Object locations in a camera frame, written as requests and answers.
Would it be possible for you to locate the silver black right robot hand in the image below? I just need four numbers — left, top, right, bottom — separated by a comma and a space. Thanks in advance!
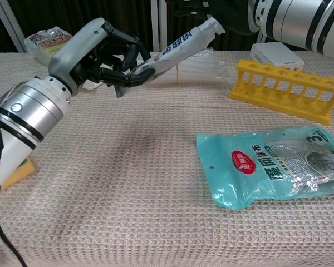
165, 0, 264, 36

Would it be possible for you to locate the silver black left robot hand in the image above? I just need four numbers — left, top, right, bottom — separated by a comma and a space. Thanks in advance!
48, 17, 157, 97

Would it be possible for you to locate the white tube with cap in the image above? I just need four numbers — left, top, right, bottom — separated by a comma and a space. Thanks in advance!
115, 18, 227, 99

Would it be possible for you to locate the yellow test tube rack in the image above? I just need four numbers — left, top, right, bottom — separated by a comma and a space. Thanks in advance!
227, 58, 334, 126

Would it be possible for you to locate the yellow sponges plastic pack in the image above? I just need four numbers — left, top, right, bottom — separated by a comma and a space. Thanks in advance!
23, 26, 73, 68

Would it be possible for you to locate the clear bag of straws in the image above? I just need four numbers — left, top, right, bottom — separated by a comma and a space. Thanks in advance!
140, 48, 227, 85

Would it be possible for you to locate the white rectangular box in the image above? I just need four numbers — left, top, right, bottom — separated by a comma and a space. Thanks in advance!
249, 42, 305, 75

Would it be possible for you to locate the yellow green loose sponge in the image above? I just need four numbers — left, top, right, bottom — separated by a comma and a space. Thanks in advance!
1, 156, 37, 191

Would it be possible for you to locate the pink waffle tablecloth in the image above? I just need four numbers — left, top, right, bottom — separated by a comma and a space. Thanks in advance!
0, 50, 334, 267

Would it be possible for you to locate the teal cleaning cloth package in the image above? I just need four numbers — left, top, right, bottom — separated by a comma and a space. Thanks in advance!
195, 125, 334, 211

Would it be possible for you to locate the white partition post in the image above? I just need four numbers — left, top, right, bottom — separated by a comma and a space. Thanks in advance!
0, 0, 27, 53
151, 0, 168, 52

